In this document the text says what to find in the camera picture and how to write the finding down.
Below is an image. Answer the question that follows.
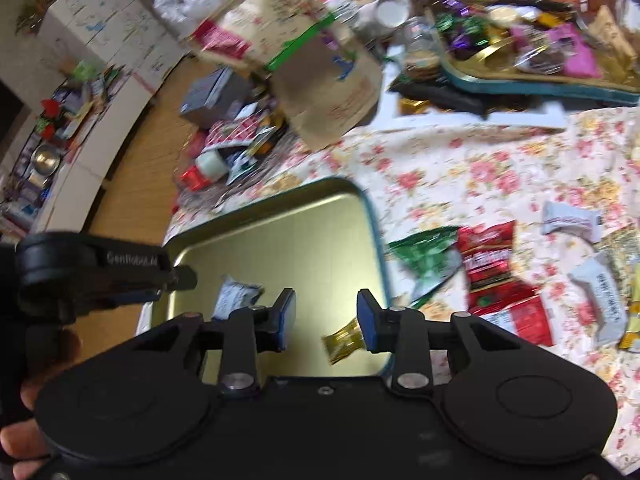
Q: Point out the white green cartoon packet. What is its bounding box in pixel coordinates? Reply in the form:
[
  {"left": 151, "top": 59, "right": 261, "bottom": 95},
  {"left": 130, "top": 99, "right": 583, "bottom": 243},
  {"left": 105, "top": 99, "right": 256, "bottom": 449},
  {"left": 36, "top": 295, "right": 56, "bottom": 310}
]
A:
[{"left": 227, "top": 152, "right": 258, "bottom": 186}]

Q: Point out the green gift bag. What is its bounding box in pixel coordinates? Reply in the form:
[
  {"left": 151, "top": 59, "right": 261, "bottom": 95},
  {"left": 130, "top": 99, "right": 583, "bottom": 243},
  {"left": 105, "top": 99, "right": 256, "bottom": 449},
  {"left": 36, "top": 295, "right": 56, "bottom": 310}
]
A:
[{"left": 70, "top": 60, "right": 101, "bottom": 82}]

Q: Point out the sweets-filled teal tin tray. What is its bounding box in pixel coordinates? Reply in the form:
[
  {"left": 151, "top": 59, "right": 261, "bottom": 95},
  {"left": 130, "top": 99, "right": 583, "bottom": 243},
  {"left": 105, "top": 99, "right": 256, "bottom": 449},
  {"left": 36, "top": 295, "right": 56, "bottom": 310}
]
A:
[{"left": 437, "top": 0, "right": 640, "bottom": 107}]

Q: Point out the red packet white label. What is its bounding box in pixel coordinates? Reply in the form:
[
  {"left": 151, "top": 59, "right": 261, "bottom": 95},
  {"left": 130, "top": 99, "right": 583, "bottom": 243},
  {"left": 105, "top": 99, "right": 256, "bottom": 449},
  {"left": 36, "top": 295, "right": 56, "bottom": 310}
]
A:
[{"left": 466, "top": 280, "right": 555, "bottom": 348}]

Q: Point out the white cabinet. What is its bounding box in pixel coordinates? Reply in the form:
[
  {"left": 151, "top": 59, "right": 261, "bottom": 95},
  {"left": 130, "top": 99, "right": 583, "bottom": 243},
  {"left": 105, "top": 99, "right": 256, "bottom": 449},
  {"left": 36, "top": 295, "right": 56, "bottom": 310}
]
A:
[{"left": 30, "top": 77, "right": 161, "bottom": 233}]

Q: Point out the gold foil candy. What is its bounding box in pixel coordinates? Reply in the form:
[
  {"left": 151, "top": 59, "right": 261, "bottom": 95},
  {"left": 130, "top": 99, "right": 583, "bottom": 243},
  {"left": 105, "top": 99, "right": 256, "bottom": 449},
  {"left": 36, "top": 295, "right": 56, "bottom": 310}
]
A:
[{"left": 320, "top": 316, "right": 368, "bottom": 363}]

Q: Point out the floral tablecloth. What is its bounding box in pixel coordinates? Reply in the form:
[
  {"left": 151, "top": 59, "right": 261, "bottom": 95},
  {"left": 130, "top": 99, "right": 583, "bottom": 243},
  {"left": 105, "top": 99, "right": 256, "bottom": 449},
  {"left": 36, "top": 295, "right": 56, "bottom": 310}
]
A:
[{"left": 167, "top": 107, "right": 640, "bottom": 476}]

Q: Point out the purple foil candy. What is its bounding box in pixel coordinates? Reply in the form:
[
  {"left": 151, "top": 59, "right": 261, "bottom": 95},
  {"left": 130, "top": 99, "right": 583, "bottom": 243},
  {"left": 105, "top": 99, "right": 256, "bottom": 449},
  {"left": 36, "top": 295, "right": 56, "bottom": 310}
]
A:
[{"left": 447, "top": 25, "right": 481, "bottom": 58}]

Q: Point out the green snack packet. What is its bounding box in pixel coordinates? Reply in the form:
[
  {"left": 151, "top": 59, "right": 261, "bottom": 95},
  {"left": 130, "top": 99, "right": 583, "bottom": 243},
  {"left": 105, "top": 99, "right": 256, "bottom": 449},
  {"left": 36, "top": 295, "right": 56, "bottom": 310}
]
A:
[{"left": 387, "top": 226, "right": 463, "bottom": 311}]

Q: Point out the person's left hand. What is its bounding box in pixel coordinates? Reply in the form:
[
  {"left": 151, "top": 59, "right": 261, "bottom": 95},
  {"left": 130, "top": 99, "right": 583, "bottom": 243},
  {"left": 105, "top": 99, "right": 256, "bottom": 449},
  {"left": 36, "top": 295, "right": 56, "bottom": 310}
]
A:
[{"left": 0, "top": 330, "right": 83, "bottom": 480}]

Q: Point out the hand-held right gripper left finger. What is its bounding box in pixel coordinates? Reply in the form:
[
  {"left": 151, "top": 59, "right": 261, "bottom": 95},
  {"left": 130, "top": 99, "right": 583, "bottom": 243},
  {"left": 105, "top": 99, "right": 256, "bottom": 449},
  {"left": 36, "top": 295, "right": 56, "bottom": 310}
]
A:
[{"left": 126, "top": 287, "right": 297, "bottom": 398}]

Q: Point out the red patterned snack packet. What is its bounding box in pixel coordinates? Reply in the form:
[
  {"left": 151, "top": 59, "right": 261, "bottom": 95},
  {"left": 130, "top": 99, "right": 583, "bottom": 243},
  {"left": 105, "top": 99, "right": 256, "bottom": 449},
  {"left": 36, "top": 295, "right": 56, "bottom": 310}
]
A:
[{"left": 205, "top": 115, "right": 273, "bottom": 153}]

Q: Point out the pink snack packet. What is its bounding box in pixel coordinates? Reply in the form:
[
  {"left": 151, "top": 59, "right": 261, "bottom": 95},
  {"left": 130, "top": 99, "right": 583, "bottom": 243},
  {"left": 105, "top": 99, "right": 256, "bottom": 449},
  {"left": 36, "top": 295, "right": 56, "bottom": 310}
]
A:
[{"left": 510, "top": 22, "right": 603, "bottom": 81}]

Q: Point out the white drawing board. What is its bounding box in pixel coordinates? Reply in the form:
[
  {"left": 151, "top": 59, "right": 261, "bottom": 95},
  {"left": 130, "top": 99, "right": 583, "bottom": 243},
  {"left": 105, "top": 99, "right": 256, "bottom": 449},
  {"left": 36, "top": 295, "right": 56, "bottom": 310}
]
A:
[{"left": 37, "top": 0, "right": 186, "bottom": 91}]

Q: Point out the white paper cup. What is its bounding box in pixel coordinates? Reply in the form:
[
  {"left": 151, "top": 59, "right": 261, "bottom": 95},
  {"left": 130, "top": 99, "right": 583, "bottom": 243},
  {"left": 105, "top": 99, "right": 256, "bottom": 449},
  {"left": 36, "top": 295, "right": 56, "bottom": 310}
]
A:
[{"left": 375, "top": 0, "right": 411, "bottom": 28}]

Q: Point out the white plastic bag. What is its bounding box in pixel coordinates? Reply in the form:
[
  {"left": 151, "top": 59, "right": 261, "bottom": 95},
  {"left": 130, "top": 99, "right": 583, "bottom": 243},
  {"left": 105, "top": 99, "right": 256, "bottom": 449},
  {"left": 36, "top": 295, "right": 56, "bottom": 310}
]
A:
[{"left": 152, "top": 0, "right": 236, "bottom": 36}]

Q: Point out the white flat tray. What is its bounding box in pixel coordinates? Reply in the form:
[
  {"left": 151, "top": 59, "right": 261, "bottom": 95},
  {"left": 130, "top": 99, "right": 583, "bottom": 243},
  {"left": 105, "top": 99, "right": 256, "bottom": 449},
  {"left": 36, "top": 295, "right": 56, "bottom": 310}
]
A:
[{"left": 377, "top": 45, "right": 569, "bottom": 131}]

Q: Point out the grey cardboard box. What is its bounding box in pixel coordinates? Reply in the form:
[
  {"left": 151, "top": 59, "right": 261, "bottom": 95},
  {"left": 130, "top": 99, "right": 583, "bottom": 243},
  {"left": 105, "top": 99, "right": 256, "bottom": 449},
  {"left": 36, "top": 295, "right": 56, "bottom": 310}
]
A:
[{"left": 179, "top": 66, "right": 253, "bottom": 129}]

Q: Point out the glass cookie jar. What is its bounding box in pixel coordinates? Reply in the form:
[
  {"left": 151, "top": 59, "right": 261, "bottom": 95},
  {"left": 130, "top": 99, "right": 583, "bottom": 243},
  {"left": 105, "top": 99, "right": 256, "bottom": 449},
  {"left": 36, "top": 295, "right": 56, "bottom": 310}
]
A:
[{"left": 402, "top": 16, "right": 443, "bottom": 78}]

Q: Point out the glass plate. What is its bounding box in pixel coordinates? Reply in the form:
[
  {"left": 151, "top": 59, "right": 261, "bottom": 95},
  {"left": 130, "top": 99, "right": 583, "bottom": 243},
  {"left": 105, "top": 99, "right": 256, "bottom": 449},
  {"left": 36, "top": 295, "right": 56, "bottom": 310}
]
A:
[{"left": 170, "top": 110, "right": 296, "bottom": 211}]

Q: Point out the white grey snack packet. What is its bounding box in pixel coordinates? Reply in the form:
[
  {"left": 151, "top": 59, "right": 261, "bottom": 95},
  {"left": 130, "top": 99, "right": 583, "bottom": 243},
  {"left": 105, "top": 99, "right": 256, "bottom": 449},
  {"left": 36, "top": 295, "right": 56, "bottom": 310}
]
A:
[
  {"left": 541, "top": 200, "right": 604, "bottom": 241},
  {"left": 566, "top": 251, "right": 627, "bottom": 345}
]

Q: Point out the metal bowl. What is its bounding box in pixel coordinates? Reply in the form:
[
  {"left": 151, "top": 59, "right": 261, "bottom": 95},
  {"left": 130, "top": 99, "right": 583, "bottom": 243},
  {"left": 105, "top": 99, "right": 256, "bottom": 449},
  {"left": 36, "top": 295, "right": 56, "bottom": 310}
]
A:
[{"left": 30, "top": 142, "right": 63, "bottom": 173}]

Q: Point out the beige small packet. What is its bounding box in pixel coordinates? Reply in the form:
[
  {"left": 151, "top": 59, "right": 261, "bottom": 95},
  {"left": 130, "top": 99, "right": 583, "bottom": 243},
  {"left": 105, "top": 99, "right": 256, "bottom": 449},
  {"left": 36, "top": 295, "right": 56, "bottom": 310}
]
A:
[{"left": 587, "top": 5, "right": 638, "bottom": 63}]

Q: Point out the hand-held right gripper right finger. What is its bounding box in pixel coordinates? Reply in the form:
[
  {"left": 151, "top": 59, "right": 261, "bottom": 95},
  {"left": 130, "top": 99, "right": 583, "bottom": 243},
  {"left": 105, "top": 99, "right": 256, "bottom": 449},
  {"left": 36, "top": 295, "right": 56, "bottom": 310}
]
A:
[{"left": 356, "top": 289, "right": 523, "bottom": 395}]

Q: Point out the teal gold tin tray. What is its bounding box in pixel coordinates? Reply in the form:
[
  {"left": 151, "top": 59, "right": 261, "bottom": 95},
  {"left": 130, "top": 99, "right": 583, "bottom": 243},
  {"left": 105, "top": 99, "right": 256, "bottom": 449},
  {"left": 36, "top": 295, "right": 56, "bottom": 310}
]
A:
[{"left": 136, "top": 176, "right": 392, "bottom": 377}]

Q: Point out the white blue snack packet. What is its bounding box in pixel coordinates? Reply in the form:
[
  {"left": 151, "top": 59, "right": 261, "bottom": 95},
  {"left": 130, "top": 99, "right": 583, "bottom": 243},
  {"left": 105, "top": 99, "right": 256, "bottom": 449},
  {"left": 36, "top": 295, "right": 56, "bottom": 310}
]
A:
[{"left": 212, "top": 274, "right": 264, "bottom": 321}]

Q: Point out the white bottle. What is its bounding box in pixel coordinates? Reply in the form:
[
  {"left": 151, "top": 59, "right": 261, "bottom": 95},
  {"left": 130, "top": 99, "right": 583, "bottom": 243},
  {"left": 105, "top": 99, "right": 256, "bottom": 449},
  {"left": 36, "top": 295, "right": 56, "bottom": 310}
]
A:
[{"left": 195, "top": 149, "right": 228, "bottom": 178}]

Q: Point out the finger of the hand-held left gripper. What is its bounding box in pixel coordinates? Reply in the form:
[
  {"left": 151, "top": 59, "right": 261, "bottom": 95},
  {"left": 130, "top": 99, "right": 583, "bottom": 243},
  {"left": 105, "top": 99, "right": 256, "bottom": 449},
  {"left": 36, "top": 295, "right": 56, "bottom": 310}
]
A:
[{"left": 150, "top": 265, "right": 198, "bottom": 305}]

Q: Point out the kraft paper snack bag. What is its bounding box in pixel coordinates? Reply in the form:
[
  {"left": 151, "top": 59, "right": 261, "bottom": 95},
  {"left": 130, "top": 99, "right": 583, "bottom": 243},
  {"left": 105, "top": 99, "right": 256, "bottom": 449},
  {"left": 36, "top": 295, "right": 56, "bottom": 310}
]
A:
[{"left": 189, "top": 0, "right": 385, "bottom": 152}]

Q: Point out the black snack packet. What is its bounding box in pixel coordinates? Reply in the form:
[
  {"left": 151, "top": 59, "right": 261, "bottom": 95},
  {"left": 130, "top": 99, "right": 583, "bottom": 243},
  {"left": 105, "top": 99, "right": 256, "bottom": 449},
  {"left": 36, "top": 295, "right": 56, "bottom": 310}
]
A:
[{"left": 390, "top": 80, "right": 488, "bottom": 121}]

